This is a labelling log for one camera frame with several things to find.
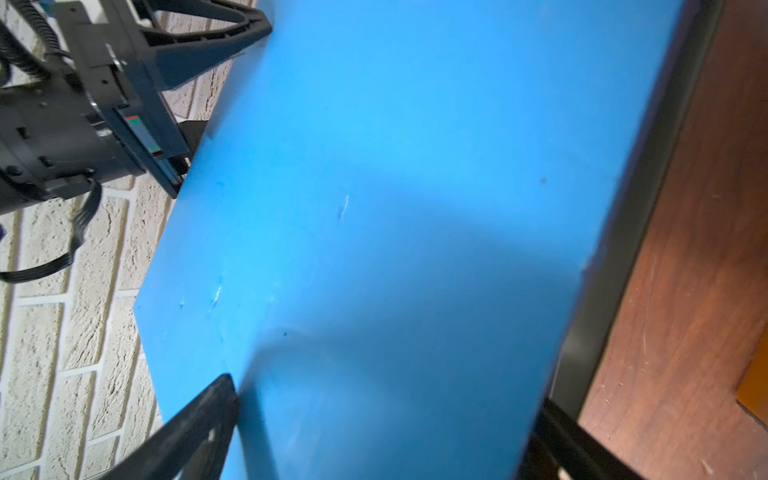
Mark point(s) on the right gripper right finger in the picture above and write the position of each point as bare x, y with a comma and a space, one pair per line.
558, 443

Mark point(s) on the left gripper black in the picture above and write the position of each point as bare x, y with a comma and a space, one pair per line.
90, 108

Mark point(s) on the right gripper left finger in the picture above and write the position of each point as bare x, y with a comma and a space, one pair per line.
193, 445

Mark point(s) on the blue shoebox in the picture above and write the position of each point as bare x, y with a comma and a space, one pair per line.
388, 223

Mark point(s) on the orange shoebox rear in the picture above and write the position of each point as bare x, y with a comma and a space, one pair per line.
752, 391

